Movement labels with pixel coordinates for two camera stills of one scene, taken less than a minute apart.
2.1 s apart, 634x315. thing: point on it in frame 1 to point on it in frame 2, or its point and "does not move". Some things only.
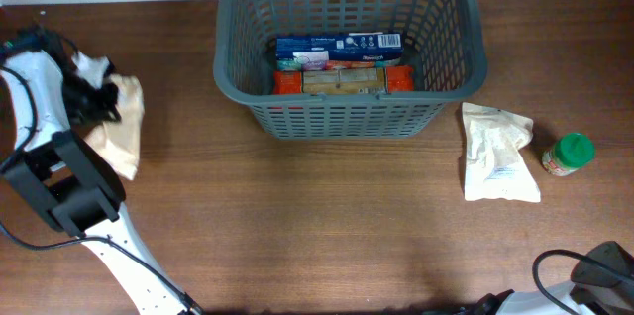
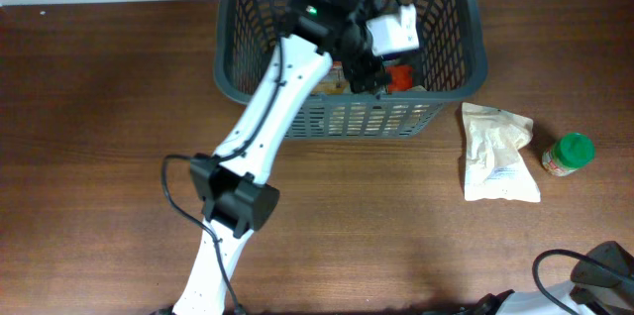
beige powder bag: [118, 143] to [337, 81]
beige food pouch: [495, 167] does not move
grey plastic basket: [435, 2] does not move
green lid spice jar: [570, 153] does not move
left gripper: [105, 109] to [360, 71]
